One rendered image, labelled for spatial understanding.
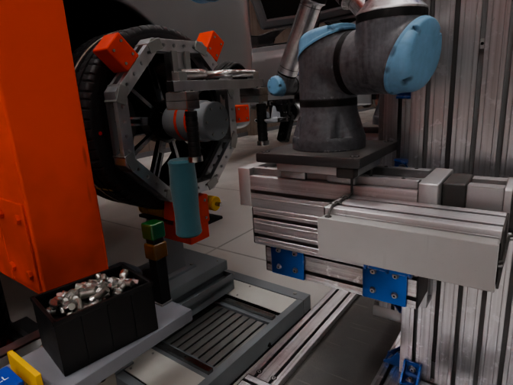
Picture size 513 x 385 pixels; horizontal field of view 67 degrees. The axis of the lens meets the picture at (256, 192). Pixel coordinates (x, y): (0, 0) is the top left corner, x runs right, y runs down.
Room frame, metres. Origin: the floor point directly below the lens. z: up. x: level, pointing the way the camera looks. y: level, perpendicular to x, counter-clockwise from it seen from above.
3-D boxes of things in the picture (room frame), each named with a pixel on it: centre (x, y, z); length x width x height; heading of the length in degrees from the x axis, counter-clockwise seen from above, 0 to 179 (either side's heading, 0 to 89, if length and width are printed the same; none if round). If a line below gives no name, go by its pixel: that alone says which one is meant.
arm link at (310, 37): (0.81, -0.16, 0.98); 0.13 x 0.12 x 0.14; 39
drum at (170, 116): (1.37, 0.20, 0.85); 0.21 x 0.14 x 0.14; 52
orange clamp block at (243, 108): (1.66, 0.07, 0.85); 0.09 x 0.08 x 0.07; 142
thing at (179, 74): (1.26, 0.22, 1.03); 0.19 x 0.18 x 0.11; 52
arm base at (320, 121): (0.81, -0.16, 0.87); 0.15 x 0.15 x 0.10
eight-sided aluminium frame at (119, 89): (1.41, 0.25, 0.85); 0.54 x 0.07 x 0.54; 142
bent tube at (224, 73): (1.41, 0.10, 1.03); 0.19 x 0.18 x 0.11; 52
